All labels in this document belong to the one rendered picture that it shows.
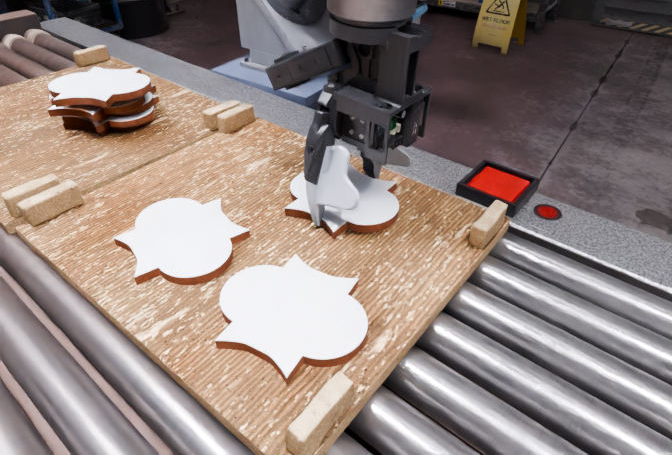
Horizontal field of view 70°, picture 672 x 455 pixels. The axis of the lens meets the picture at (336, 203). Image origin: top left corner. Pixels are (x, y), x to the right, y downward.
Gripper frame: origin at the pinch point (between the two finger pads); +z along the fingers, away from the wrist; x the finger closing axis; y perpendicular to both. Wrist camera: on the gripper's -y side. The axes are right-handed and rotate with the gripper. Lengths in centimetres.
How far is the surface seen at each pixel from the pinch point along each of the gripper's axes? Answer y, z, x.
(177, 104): -37.0, 2.9, 4.4
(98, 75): -40.5, -3.9, -5.0
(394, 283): 11.6, 0.9, -6.9
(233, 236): -4.2, 0.4, -12.5
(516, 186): 13.9, 1.5, 17.0
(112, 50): -75, 7, 15
